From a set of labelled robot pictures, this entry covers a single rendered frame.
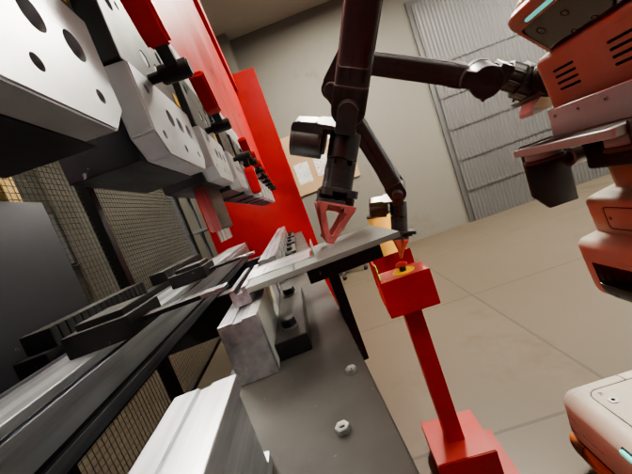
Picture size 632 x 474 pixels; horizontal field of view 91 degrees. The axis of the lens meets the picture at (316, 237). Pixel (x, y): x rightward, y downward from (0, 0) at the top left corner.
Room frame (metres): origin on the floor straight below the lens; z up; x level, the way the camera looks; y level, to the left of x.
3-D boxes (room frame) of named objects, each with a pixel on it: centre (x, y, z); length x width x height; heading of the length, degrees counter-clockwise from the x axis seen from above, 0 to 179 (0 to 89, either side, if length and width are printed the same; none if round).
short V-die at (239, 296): (0.60, 0.16, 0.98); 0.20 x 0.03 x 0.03; 3
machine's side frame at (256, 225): (2.83, 0.43, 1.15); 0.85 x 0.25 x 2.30; 93
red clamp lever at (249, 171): (0.73, 0.10, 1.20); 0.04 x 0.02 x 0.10; 93
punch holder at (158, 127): (0.34, 0.14, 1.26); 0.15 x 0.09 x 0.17; 3
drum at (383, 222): (4.12, -0.93, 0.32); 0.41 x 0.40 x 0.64; 177
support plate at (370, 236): (0.58, 0.01, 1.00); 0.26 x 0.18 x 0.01; 93
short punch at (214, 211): (0.57, 0.15, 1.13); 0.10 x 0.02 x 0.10; 3
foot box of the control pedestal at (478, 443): (1.02, -0.25, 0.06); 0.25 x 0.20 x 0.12; 85
